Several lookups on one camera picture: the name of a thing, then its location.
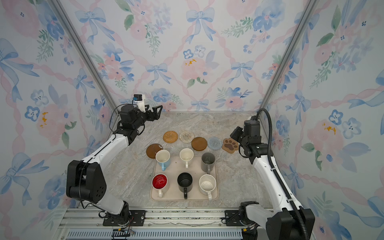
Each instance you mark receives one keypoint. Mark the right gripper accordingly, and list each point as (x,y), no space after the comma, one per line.
(238,131)

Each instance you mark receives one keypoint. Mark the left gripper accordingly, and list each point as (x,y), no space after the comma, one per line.
(156,116)

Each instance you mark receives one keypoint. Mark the cork paw coaster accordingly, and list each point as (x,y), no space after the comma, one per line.
(230,145)

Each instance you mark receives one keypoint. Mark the grey mug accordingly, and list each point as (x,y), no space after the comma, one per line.
(208,162)

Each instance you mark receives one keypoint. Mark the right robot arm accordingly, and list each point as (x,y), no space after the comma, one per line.
(288,220)

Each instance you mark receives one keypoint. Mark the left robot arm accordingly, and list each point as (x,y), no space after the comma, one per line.
(85,179)

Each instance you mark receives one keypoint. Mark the blue woven coaster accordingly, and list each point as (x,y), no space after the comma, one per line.
(214,143)

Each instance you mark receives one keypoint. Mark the woven rattan coaster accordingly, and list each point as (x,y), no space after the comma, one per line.
(170,137)

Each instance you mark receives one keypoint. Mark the brown wooden round coaster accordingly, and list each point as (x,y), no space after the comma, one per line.
(199,143)

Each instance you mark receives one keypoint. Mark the dark brown round coaster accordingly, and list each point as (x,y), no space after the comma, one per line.
(153,149)

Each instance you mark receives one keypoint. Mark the multicolour woven coaster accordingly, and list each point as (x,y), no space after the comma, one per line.
(186,136)

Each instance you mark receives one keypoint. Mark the blue mug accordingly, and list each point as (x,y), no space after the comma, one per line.
(163,158)

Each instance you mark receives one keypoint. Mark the cream white mug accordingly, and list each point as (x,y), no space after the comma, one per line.
(186,155)

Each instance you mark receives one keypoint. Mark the white speckled mug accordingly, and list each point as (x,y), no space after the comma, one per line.
(207,184)

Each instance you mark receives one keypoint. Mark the beige tray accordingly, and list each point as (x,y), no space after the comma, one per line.
(173,192)

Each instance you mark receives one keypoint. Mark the red inside mug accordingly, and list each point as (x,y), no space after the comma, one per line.
(160,184)

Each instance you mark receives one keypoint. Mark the black mug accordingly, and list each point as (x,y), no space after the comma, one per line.
(185,183)

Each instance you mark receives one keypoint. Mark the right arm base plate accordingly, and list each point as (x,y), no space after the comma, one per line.
(234,218)

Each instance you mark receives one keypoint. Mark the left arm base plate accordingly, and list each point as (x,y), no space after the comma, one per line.
(137,220)

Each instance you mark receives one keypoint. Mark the aluminium rail frame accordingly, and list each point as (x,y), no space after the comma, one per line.
(157,224)

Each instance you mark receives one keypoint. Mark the left corner aluminium post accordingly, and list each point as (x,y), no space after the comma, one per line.
(68,26)

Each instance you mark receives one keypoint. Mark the corner aluminium post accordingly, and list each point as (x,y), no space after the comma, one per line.
(291,47)
(68,26)

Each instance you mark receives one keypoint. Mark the right corner aluminium post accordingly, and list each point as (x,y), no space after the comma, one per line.
(291,47)

